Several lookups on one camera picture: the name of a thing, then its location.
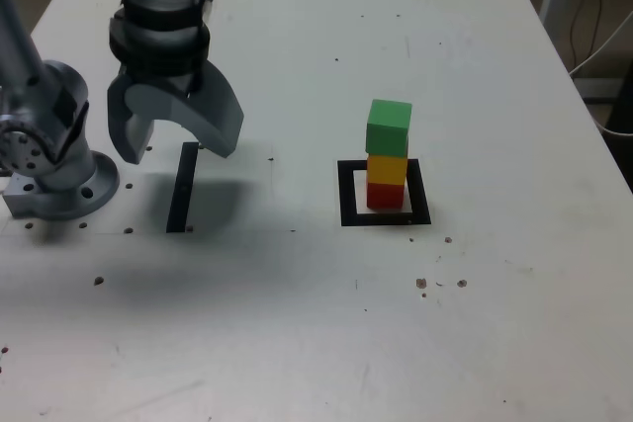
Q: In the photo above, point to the red cube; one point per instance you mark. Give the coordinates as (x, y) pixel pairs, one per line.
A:
(386, 197)

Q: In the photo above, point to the yellow cube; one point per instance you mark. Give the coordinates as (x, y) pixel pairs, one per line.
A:
(388, 170)

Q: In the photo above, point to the green cube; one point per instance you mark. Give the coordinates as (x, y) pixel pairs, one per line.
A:
(388, 128)

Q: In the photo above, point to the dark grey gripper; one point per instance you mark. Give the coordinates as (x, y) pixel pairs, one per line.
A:
(178, 86)

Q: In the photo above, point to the black tape square outline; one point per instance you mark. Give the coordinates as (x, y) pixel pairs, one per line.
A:
(346, 194)

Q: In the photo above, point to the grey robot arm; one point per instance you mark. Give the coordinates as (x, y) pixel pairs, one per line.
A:
(59, 110)

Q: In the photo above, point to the black tape strip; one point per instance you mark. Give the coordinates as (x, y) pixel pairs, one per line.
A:
(180, 194)

